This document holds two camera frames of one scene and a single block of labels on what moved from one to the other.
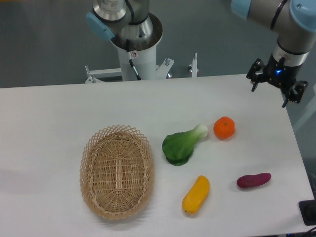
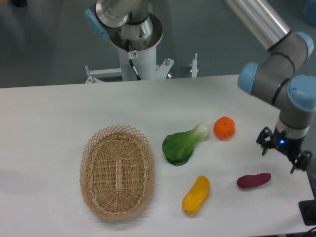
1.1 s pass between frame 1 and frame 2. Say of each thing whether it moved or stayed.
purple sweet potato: stayed
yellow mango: stayed
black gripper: moved
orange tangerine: stayed
